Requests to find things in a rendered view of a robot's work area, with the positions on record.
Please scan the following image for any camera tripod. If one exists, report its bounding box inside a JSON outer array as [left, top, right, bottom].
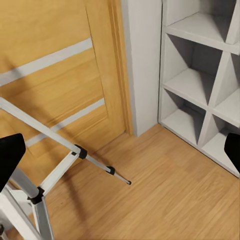
[[0, 97, 132, 240]]

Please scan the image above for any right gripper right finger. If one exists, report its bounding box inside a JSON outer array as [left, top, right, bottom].
[[224, 132, 240, 173]]

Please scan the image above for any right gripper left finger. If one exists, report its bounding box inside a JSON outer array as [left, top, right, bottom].
[[0, 133, 26, 193]]

